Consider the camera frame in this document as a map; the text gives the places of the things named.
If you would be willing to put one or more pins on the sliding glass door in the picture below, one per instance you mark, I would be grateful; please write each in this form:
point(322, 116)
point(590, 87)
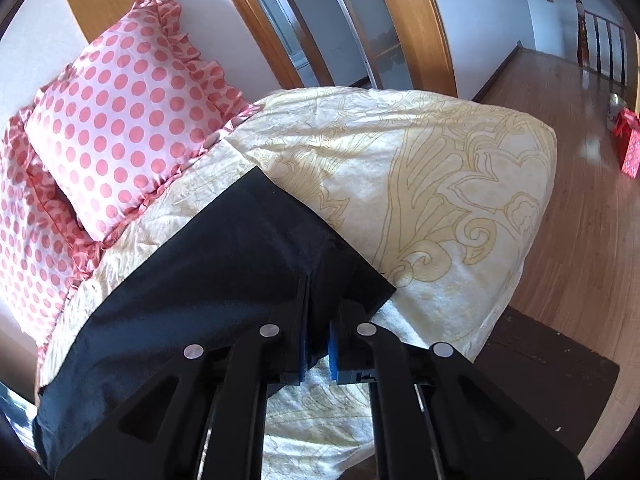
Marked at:
point(345, 20)

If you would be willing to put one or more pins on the cream patterned quilt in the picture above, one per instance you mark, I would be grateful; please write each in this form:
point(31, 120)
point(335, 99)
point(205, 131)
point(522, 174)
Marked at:
point(400, 175)

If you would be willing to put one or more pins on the wooden door frame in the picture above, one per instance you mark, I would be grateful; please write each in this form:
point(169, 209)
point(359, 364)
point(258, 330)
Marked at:
point(415, 15)

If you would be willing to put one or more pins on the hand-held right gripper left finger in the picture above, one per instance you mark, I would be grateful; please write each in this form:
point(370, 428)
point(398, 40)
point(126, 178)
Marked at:
point(303, 355)

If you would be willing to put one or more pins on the red gift bag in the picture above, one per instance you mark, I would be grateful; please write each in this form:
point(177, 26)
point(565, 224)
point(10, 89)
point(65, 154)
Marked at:
point(629, 142)

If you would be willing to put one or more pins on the pink polka dot pillow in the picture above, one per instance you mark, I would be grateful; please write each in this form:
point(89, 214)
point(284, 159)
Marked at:
point(35, 230)
point(125, 105)

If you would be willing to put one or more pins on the stair railing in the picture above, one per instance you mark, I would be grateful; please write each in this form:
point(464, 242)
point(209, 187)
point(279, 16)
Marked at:
point(600, 42)

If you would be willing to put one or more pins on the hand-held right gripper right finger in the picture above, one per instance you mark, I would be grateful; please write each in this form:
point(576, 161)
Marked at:
point(334, 355)

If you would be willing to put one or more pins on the dark wooden bench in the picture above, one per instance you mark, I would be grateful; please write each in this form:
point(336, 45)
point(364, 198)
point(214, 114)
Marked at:
point(545, 365)

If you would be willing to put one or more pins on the black pants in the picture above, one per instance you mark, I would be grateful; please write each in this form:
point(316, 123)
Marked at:
point(200, 280)

